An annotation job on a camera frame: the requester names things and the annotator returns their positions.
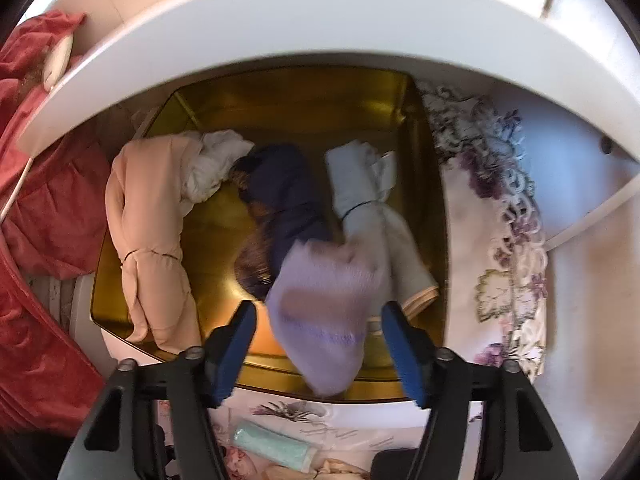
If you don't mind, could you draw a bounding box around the red fleece robe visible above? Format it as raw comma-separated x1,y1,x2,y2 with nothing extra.
0,10,113,436

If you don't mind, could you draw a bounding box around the white cloth bundle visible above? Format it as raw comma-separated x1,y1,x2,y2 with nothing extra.
182,129,256,203

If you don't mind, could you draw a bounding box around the navy lace cloth bundle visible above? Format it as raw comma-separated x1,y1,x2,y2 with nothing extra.
229,144,336,301

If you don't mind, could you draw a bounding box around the mint green cloth bundle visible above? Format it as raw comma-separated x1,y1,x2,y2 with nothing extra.
234,421,317,472

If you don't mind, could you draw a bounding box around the brown box with gold lining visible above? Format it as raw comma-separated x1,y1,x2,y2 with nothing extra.
89,74,451,401

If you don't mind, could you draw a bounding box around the peach cloth bundle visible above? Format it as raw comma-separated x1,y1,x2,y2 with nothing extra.
105,132,206,348

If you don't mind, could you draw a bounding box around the pink embroidered floral cloth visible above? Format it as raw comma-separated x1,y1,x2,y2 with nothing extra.
150,82,548,480

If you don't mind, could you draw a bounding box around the black hair tie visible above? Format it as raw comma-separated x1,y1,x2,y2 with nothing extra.
121,249,182,262

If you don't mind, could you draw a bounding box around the lilac cloth bundle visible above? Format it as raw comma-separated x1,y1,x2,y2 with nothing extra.
265,237,386,396

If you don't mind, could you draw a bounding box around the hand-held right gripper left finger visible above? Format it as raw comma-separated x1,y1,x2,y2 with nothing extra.
57,301,258,480

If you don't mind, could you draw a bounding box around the beige cloth bundle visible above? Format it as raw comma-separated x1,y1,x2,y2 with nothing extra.
265,457,373,480

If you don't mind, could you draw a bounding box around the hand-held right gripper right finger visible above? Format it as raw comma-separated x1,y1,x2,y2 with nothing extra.
381,301,581,480

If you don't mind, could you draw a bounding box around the grey cloth bundle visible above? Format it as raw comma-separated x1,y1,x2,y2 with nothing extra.
325,140,441,318

